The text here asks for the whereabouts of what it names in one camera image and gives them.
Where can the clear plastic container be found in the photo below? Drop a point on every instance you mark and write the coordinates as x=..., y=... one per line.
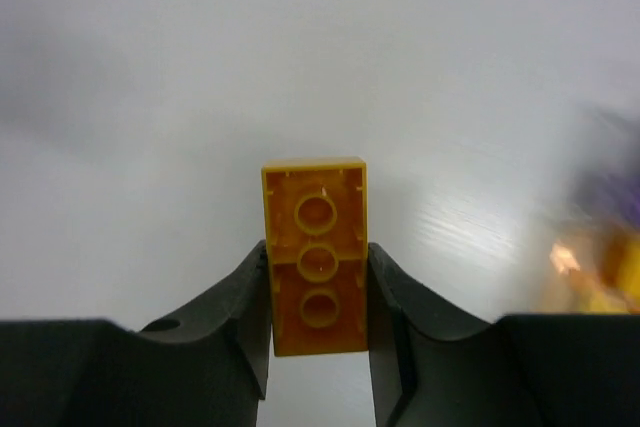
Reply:
x=594, y=256

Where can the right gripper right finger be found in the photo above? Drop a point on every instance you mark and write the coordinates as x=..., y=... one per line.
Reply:
x=434, y=364

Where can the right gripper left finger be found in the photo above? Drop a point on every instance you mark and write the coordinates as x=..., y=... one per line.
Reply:
x=204, y=364

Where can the small yellow duplo brick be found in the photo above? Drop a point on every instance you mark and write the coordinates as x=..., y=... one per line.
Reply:
x=315, y=214

